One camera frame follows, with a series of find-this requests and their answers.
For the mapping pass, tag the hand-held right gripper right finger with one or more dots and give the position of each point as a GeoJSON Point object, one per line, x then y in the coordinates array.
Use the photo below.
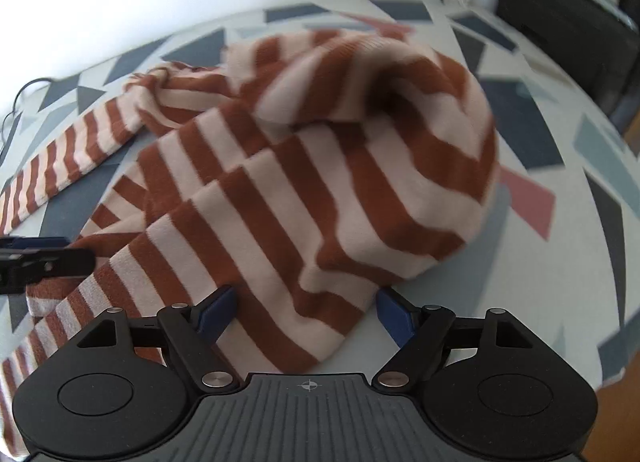
{"type": "Point", "coordinates": [395, 317]}

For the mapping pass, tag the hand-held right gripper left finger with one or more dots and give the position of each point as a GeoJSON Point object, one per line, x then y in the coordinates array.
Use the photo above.
{"type": "Point", "coordinates": [219, 314]}

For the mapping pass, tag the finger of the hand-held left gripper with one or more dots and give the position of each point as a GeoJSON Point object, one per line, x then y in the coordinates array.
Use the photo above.
{"type": "Point", "coordinates": [35, 243]}
{"type": "Point", "coordinates": [55, 264]}

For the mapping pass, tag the brown white striped sweater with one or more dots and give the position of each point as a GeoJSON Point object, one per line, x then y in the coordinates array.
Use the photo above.
{"type": "Point", "coordinates": [300, 181]}

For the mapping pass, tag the geometric patterned bed sheet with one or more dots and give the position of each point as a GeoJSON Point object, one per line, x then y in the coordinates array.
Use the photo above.
{"type": "Point", "coordinates": [525, 121]}

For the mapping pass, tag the black cabinet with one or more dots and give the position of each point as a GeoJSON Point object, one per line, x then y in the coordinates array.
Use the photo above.
{"type": "Point", "coordinates": [565, 26]}

